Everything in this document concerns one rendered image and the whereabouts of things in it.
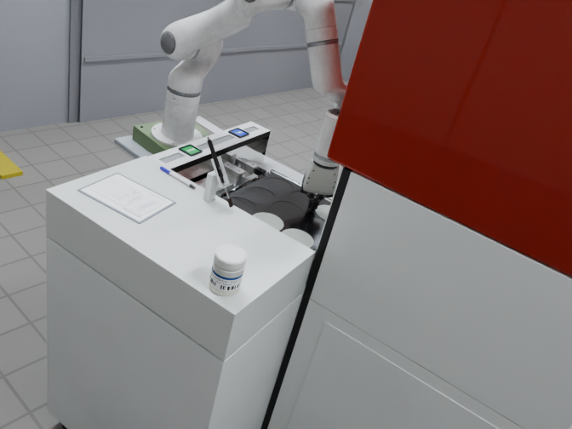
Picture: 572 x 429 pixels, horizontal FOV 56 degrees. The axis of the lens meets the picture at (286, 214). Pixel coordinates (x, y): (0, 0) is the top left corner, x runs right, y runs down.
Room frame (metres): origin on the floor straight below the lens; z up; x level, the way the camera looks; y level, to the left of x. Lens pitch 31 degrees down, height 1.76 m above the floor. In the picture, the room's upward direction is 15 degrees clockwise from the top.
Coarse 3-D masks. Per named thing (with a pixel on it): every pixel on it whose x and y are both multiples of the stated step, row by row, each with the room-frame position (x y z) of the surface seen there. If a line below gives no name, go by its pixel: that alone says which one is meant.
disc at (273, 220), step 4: (256, 216) 1.38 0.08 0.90; (260, 216) 1.39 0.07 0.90; (264, 216) 1.39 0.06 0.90; (268, 216) 1.40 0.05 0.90; (272, 216) 1.40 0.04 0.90; (276, 216) 1.41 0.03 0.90; (264, 220) 1.37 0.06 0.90; (268, 220) 1.37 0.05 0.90; (272, 220) 1.38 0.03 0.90; (276, 220) 1.39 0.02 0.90; (280, 220) 1.39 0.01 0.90; (268, 224) 1.36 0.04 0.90; (272, 224) 1.36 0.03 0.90; (276, 224) 1.37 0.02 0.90; (280, 224) 1.37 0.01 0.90; (276, 228) 1.34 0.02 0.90; (280, 228) 1.35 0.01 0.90
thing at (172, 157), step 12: (252, 132) 1.85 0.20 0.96; (264, 132) 1.88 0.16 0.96; (192, 144) 1.62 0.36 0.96; (204, 144) 1.65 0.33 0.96; (216, 144) 1.68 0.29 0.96; (228, 144) 1.69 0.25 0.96; (156, 156) 1.47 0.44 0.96; (168, 156) 1.50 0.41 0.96; (180, 156) 1.52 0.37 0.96; (192, 156) 1.54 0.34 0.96
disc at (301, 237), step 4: (284, 232) 1.33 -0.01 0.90; (288, 232) 1.34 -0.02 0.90; (292, 232) 1.34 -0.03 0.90; (296, 232) 1.35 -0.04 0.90; (300, 232) 1.36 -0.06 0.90; (304, 232) 1.36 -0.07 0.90; (292, 236) 1.33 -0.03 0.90; (296, 236) 1.33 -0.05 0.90; (300, 236) 1.34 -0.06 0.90; (304, 236) 1.34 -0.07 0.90; (308, 236) 1.35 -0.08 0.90; (296, 240) 1.31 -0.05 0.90; (300, 240) 1.32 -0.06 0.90; (304, 240) 1.32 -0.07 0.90; (308, 240) 1.33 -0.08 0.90; (312, 240) 1.33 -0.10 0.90; (304, 244) 1.30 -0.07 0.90; (308, 244) 1.31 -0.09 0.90; (312, 244) 1.31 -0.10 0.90
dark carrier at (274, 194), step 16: (272, 176) 1.66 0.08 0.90; (240, 192) 1.49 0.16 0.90; (256, 192) 1.52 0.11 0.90; (272, 192) 1.55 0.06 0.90; (288, 192) 1.58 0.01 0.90; (240, 208) 1.40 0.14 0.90; (256, 208) 1.43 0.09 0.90; (272, 208) 1.46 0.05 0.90; (288, 208) 1.48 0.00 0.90; (304, 208) 1.51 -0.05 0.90; (288, 224) 1.38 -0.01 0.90; (304, 224) 1.41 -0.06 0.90; (320, 224) 1.43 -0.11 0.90
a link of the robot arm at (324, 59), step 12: (312, 48) 1.52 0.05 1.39; (324, 48) 1.51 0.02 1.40; (336, 48) 1.53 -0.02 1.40; (312, 60) 1.52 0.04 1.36; (324, 60) 1.50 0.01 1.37; (336, 60) 1.52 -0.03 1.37; (312, 72) 1.52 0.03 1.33; (324, 72) 1.50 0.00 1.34; (336, 72) 1.51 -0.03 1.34; (312, 84) 1.52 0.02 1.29; (324, 84) 1.49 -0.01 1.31; (336, 84) 1.50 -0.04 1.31; (336, 96) 1.55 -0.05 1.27; (336, 108) 1.59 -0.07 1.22
